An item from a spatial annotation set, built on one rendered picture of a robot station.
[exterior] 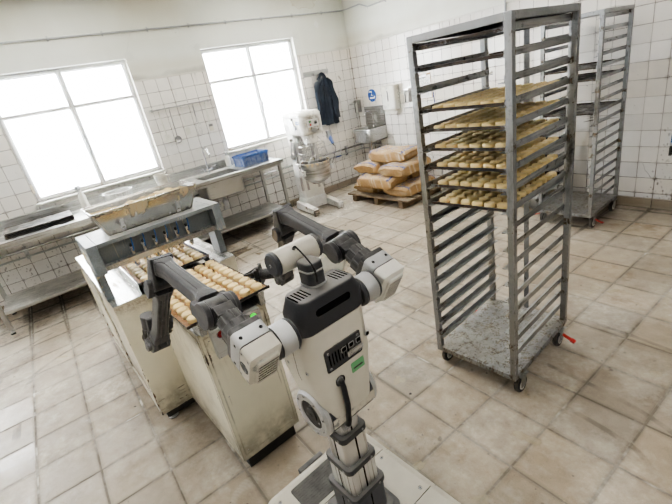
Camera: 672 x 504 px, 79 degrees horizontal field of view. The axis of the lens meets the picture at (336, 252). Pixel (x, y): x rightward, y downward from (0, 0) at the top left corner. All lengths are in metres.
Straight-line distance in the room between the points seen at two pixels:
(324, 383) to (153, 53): 5.08
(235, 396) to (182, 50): 4.66
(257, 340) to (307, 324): 0.14
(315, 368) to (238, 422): 1.05
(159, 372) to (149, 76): 3.95
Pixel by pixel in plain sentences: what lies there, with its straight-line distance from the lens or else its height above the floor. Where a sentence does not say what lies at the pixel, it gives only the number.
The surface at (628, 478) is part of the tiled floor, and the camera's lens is 2.27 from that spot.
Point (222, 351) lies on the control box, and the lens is 1.88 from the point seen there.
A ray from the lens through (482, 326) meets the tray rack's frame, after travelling 2.73.
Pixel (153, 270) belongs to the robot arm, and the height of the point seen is 1.26.
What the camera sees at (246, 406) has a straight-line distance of 2.11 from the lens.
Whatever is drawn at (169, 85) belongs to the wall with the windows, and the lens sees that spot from 5.79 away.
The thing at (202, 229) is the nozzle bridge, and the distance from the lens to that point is 2.52.
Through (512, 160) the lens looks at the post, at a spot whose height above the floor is 1.28.
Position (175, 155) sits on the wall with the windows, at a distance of 5.75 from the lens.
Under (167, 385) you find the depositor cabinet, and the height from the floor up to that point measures 0.25.
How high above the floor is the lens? 1.71
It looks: 23 degrees down
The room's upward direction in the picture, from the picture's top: 11 degrees counter-clockwise
